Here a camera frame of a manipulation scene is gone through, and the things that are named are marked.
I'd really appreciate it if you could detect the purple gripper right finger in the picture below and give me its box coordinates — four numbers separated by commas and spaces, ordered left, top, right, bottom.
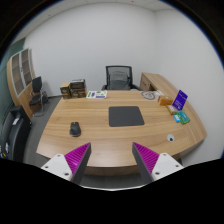
131, 141, 185, 185

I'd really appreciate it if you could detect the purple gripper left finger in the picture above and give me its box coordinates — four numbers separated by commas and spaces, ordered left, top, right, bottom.
41, 142, 92, 186

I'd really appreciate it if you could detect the black computer mouse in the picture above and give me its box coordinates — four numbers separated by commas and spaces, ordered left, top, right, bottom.
70, 122, 81, 137

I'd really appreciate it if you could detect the dark grey mouse pad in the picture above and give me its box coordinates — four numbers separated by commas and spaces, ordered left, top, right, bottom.
109, 106, 145, 127

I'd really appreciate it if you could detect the small blue packet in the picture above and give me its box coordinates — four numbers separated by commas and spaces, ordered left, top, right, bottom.
173, 114, 180, 123

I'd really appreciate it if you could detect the green packet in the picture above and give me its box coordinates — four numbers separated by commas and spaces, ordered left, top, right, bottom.
176, 110, 190, 124

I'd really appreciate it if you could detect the yellow small box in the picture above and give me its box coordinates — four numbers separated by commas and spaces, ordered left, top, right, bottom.
166, 105, 176, 115

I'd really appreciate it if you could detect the orange tissue box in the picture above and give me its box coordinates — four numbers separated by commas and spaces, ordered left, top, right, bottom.
158, 96, 173, 106

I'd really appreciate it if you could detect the white green booklet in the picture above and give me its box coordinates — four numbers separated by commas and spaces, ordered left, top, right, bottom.
86, 91, 107, 99

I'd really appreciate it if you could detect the black leather sofa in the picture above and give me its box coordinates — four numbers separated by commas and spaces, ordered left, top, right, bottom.
0, 105, 31, 162

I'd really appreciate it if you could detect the small brown cardboard box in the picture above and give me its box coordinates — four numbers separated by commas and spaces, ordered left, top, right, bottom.
60, 83, 71, 99

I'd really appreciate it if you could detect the black visitor chair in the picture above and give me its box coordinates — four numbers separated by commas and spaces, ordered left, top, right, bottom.
29, 76, 49, 109

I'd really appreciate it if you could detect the dark brown stacked box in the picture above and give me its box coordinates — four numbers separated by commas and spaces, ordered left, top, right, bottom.
70, 79, 87, 98

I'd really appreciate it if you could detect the wooden side credenza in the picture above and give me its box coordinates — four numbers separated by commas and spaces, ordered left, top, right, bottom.
140, 72, 178, 100

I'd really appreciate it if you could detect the black mesh office chair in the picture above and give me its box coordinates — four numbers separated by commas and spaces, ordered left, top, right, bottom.
102, 65, 141, 90

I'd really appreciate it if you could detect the wooden glass-door cabinet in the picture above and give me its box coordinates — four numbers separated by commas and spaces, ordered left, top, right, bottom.
7, 48, 37, 118

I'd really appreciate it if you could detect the desk cable grommet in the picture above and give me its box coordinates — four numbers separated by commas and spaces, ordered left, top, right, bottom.
167, 134, 175, 142

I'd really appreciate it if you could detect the coiled white cable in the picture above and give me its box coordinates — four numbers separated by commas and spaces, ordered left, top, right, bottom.
140, 90, 158, 101

